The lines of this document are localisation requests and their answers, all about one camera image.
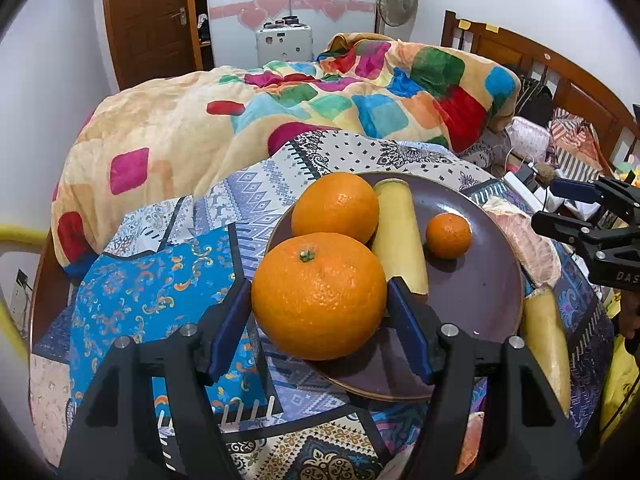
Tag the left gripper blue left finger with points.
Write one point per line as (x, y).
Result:
(221, 328)

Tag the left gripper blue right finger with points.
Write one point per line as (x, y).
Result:
(417, 327)

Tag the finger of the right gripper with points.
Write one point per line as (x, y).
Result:
(584, 192)
(565, 230)

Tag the large orange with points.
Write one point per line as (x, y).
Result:
(340, 203)
(319, 296)

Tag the white power strip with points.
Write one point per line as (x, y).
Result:
(518, 187)

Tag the yellow banana piece on plate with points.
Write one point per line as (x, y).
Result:
(397, 242)

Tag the patterned blue table cloth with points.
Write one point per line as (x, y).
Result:
(169, 262)

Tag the small tangerine on plate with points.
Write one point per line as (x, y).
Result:
(448, 236)

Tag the wooden bed headboard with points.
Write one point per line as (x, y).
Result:
(573, 88)

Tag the long yellow banana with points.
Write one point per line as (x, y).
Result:
(543, 331)

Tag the colourful patchwork blanket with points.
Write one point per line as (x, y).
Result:
(178, 136)

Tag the standing electric fan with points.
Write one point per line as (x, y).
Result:
(396, 17)

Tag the white box appliance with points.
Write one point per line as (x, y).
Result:
(286, 40)

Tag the brown wooden door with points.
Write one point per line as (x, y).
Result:
(151, 39)

